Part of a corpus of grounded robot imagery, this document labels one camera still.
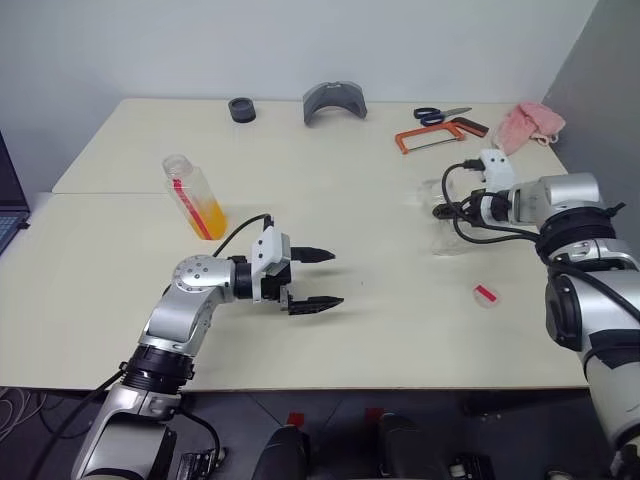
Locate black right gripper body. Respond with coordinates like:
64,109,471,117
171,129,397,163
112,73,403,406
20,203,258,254
455,191,483,227

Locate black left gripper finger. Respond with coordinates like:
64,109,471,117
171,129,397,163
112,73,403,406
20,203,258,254
290,245,338,265
288,295,346,318

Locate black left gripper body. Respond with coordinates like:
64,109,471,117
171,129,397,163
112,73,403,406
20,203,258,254
259,233,295,316

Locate clear wine glass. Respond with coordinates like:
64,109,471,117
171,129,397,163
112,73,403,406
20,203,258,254
416,176,472,258

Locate white red bottle cap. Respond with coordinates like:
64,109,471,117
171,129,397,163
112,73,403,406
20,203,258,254
473,283,502,308

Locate plastic bottle with orange liquid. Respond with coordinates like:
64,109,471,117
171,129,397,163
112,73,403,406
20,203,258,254
160,154,229,243

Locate orange hacksaw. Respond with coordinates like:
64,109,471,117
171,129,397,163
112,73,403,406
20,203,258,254
394,116,490,156

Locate pink cloth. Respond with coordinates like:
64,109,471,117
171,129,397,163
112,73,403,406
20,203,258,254
494,100,567,152

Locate grey curved plastic piece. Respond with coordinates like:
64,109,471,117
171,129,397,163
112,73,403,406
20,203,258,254
301,79,370,129

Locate dark rounded shape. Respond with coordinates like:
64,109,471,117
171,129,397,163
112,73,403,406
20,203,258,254
376,413,452,480
251,426,312,480

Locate black round cap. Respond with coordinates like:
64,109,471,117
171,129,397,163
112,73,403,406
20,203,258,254
227,96,258,124

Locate dark laptop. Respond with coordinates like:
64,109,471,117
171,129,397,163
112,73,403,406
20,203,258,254
0,128,32,257

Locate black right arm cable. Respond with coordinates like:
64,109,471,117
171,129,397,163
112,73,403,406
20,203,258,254
440,159,640,324

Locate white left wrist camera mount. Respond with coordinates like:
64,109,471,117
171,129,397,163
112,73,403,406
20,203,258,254
249,226,293,304

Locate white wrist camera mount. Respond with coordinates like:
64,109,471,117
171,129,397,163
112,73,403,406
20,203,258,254
479,147,517,194
249,226,293,304

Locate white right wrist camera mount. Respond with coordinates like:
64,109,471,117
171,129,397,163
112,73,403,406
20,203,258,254
479,147,517,194

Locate blue handled scissors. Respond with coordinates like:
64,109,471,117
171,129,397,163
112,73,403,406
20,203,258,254
412,105,473,127

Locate black floor cable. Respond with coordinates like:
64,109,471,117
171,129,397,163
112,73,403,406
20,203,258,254
38,393,104,442

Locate white floor cables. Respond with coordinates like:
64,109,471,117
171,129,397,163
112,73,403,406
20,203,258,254
0,387,37,442

